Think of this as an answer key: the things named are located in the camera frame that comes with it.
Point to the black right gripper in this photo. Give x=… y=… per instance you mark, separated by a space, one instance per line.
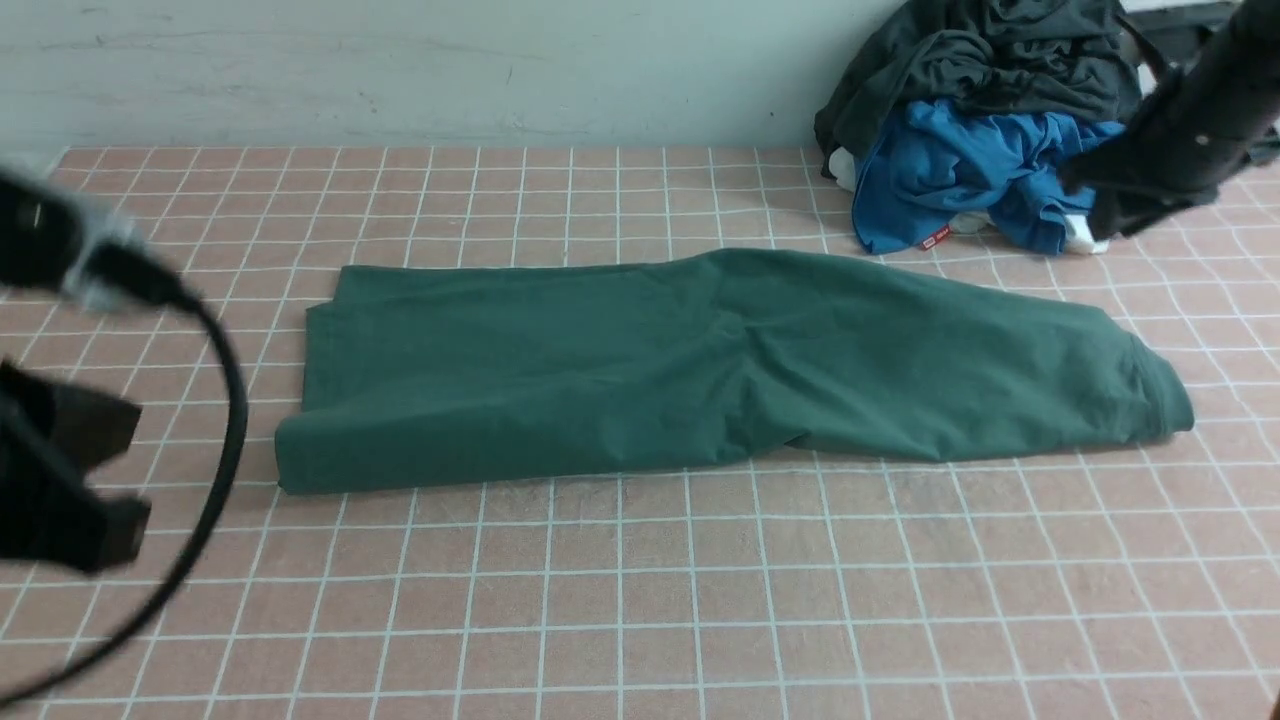
x=1137 y=184

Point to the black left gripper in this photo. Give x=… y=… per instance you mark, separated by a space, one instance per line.
x=54 y=434

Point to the green long sleeve shirt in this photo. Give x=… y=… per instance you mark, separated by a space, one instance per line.
x=435 y=377

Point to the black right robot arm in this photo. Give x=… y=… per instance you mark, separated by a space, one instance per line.
x=1192 y=134

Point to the dark grey crumpled garment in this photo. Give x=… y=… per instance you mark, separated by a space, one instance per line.
x=990 y=58

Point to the blue crumpled garment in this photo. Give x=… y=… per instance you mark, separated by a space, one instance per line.
x=1045 y=138

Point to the pink checkered tablecloth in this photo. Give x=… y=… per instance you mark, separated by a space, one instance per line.
x=1134 y=585

